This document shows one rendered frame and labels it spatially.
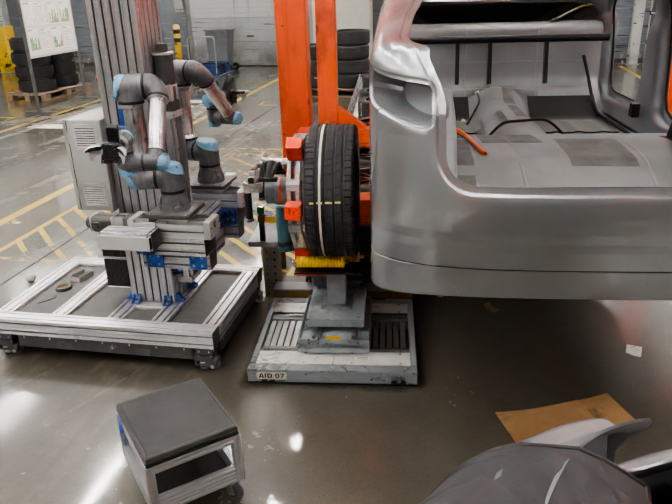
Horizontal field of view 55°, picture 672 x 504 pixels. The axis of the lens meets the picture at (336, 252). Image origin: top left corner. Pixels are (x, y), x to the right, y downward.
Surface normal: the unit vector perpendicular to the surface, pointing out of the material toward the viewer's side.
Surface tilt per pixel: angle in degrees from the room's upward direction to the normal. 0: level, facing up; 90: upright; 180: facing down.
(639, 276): 107
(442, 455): 0
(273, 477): 0
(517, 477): 22
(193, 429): 0
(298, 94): 90
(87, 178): 90
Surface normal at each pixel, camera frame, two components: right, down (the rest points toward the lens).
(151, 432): -0.03, -0.92
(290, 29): -0.07, 0.38
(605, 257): -0.07, 0.67
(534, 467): 0.12, -0.98
